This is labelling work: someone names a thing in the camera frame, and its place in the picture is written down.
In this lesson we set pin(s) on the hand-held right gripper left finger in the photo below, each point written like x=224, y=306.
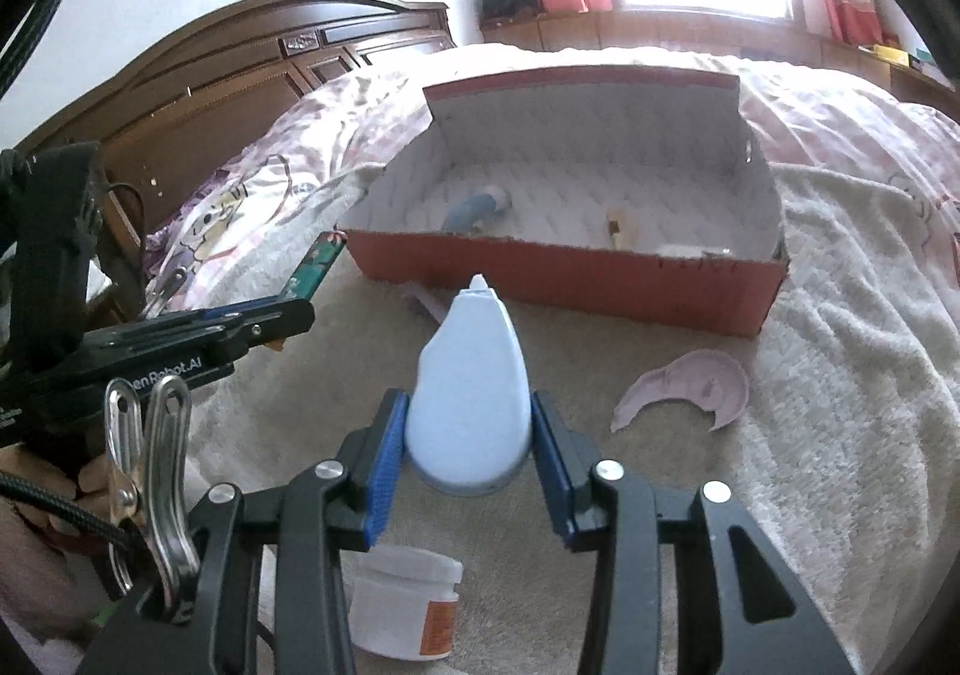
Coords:
x=382, y=472

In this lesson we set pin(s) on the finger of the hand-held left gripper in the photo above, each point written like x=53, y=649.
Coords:
x=274, y=324
x=247, y=306

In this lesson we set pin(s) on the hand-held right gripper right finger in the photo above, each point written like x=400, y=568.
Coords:
x=551, y=472

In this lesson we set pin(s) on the light blue teardrop case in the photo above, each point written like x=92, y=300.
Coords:
x=469, y=405

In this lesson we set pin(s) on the white jar with orange label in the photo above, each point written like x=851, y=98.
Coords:
x=397, y=600

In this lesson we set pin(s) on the white lavender handheld device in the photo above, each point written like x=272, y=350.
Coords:
x=427, y=304

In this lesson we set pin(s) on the broken pink plate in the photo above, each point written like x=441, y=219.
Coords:
x=705, y=382

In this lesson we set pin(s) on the red cardboard box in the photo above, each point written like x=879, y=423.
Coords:
x=562, y=285

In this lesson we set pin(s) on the blue tube with white cap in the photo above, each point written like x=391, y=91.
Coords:
x=465, y=214

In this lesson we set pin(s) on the wooden toy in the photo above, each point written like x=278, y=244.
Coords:
x=621, y=229

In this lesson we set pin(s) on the white charger plug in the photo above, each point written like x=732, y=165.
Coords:
x=690, y=250

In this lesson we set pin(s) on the person's left hand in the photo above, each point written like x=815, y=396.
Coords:
x=94, y=476

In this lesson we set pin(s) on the metal spring clip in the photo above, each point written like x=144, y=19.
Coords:
x=161, y=292
x=165, y=465

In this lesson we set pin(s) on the dark wooden headboard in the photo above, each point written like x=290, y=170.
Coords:
x=225, y=60

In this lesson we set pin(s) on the cream towel blanket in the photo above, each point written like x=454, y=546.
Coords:
x=825, y=382

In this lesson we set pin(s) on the pile of dark clothes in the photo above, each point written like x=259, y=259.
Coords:
x=510, y=1

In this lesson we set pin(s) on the yellow book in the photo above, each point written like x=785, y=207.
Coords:
x=883, y=54

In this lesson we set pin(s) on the green book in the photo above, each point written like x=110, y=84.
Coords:
x=928, y=61

